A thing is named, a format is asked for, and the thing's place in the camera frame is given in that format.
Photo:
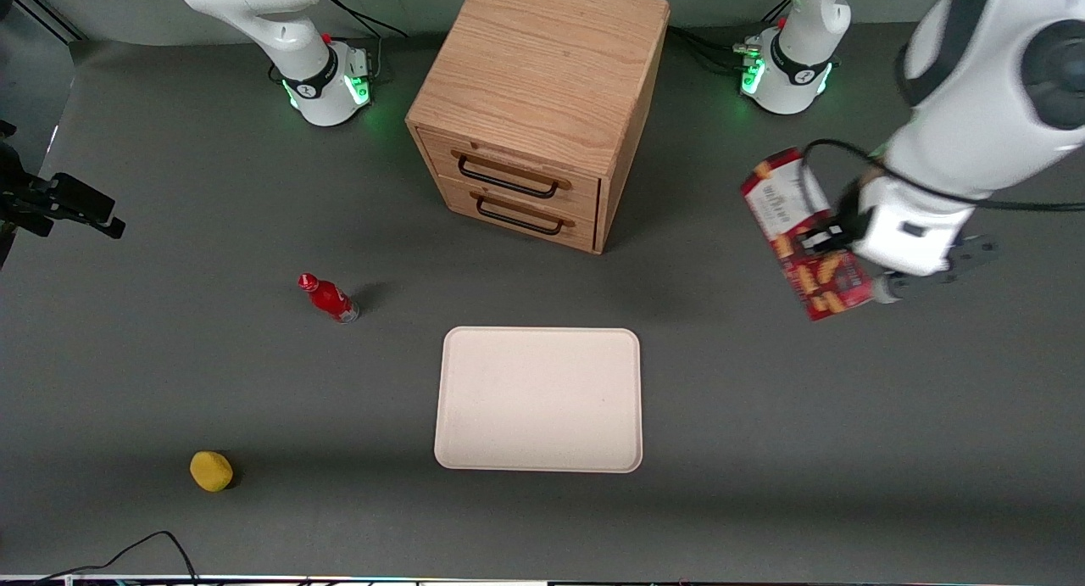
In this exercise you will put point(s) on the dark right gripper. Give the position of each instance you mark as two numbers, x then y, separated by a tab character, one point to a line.
19	196

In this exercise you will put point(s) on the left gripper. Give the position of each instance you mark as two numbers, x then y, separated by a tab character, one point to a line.
848	214

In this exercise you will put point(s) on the red cookie box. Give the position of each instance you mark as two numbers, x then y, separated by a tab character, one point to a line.
780	196

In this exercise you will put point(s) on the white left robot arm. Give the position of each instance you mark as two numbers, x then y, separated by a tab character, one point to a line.
975	86

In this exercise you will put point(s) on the beige rectangular tray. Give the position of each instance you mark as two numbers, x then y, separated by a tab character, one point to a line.
538	399

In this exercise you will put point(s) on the wooden drawer front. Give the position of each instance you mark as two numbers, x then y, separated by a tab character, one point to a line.
583	234
585	198

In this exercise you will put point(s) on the small red soda bottle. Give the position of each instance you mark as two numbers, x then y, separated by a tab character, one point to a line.
329	298

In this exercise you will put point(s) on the yellow lemon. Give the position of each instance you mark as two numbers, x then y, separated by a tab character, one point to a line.
211	471

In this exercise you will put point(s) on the wooden drawer cabinet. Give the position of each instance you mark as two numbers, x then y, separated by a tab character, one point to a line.
542	60

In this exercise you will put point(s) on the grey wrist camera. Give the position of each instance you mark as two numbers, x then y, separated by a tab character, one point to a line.
970	255

